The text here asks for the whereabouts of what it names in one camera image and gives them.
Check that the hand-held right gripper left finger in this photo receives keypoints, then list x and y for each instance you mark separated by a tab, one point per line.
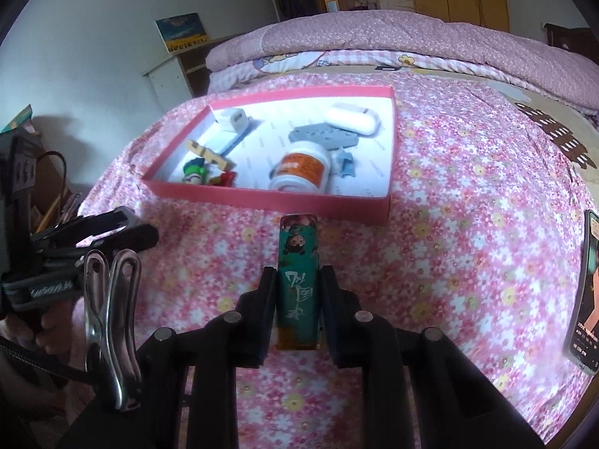
265	318

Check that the dark cover book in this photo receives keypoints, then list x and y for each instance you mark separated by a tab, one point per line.
587	299

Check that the pink shallow cardboard box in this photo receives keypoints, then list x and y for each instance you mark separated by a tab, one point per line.
299	163

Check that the blue-grey curved plastic tool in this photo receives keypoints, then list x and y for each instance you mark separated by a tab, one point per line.
345	163

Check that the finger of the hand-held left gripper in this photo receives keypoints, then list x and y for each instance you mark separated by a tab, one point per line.
93	222
126	241

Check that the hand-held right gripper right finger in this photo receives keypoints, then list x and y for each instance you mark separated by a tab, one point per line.
331	322

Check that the blue and yellow painting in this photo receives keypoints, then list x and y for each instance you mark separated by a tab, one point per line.
182	32

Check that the pink folded quilt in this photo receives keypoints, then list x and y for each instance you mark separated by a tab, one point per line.
421	39

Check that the grey perforated plastic block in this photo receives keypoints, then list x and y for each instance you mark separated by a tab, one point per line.
323	135

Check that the notched wooden block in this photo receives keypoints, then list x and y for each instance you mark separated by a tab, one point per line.
210	154

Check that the white open shelf unit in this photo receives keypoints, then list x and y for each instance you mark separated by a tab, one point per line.
182	72

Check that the metal spring clip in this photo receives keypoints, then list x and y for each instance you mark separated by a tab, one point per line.
112	327

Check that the green cardboard box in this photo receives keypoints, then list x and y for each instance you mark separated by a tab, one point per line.
16	119

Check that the dark wooden headboard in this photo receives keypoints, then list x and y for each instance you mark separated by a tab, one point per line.
573	39

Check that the pink floral bed sheet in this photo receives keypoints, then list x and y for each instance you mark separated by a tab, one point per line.
458	224

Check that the white charger plug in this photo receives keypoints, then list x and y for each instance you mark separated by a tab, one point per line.
232	120

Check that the beige cartoon bed sheet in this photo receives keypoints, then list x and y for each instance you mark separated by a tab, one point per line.
557	126

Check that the white earbuds case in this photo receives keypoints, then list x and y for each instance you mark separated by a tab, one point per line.
352	119

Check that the teal printed lighter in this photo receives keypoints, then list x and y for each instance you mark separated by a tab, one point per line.
298	280

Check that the white pill bottle orange label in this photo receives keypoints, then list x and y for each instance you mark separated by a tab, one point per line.
299	168

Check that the red and yellow toy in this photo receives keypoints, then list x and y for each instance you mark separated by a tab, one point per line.
223	179

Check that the person's left hand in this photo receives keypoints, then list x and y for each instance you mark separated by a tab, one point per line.
58	332

